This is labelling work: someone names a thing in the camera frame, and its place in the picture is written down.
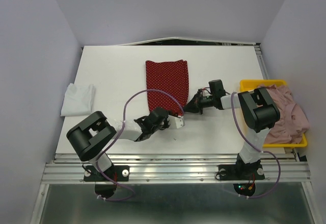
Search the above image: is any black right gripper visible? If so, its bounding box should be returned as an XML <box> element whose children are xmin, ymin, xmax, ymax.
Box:
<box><xmin>180</xmin><ymin>91</ymin><xmax>215</xmax><ymax>115</ymax></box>

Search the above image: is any white skirt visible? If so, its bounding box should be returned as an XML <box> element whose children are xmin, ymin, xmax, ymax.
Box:
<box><xmin>61</xmin><ymin>83</ymin><xmax>95</xmax><ymax>117</ymax></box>

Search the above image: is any red polka dot skirt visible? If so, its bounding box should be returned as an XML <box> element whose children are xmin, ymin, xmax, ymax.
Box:
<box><xmin>145</xmin><ymin>60</ymin><xmax>189</xmax><ymax>116</ymax></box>

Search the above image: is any pink skirt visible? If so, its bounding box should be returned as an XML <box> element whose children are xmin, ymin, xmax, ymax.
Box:
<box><xmin>264</xmin><ymin>84</ymin><xmax>310</xmax><ymax>145</ymax></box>

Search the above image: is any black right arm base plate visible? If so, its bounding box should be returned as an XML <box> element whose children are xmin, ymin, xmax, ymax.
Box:
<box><xmin>215</xmin><ymin>164</ymin><xmax>265</xmax><ymax>182</ymax></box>

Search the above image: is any yellow plastic tray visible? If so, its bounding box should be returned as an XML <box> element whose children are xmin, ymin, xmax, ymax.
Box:
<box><xmin>240</xmin><ymin>79</ymin><xmax>307</xmax><ymax>148</ymax></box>

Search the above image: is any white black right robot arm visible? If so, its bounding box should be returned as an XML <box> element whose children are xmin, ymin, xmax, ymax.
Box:
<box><xmin>183</xmin><ymin>79</ymin><xmax>280</xmax><ymax>178</ymax></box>

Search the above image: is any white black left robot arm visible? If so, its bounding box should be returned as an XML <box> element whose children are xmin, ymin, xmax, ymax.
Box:
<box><xmin>66</xmin><ymin>107</ymin><xmax>169</xmax><ymax>180</ymax></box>

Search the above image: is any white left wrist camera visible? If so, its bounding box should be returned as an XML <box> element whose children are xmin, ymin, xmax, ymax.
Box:
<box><xmin>168</xmin><ymin>115</ymin><xmax>185</xmax><ymax>129</ymax></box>

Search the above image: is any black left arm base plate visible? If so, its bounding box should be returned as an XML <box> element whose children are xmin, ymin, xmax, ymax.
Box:
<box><xmin>82</xmin><ymin>165</ymin><xmax>130</xmax><ymax>182</ymax></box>

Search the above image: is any aluminium mounting rail frame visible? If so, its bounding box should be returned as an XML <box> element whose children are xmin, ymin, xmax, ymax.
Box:
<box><xmin>32</xmin><ymin>45</ymin><xmax>322</xmax><ymax>223</ymax></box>

